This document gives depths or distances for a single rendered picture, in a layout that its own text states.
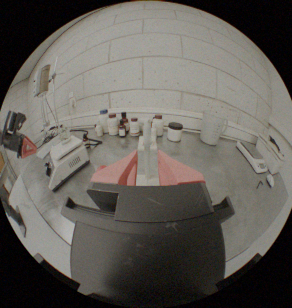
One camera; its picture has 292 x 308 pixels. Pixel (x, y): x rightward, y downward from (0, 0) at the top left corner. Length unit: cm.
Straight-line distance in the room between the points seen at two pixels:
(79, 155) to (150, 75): 53
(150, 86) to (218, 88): 42
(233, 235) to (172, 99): 65
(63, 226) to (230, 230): 41
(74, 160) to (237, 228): 52
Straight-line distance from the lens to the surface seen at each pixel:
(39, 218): 40
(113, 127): 52
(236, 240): 31
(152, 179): 27
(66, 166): 35
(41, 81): 79
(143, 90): 62
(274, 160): 77
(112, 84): 69
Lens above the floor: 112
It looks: 36 degrees down
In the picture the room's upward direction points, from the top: straight up
